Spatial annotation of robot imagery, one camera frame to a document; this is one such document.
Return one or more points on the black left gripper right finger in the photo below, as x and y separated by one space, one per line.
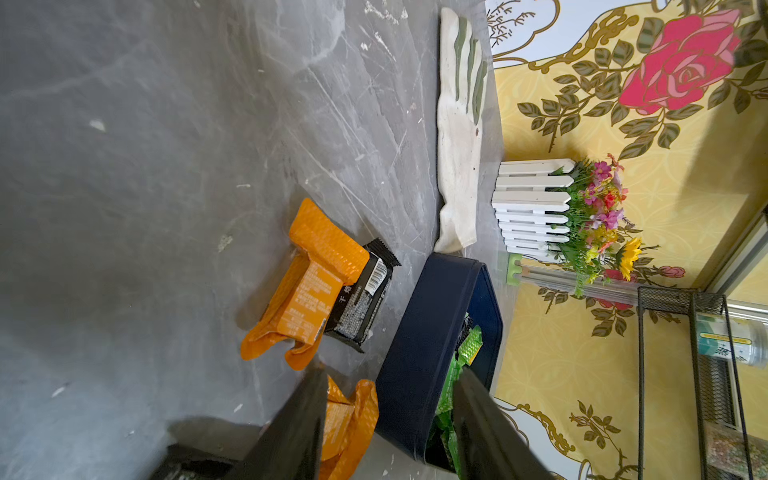
488 445

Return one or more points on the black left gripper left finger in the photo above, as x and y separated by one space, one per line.
290 446

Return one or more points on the dark blue storage box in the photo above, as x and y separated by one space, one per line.
411 379

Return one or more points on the orange cookie packet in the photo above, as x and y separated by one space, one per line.
327 260
349 428

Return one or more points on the white fence flower pot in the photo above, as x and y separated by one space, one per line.
569 214

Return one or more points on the white lid labelled jar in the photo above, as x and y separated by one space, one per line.
726 338

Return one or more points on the white fabric garden glove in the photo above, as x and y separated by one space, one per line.
463 82

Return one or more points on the black wire mesh basket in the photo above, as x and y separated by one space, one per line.
727 427

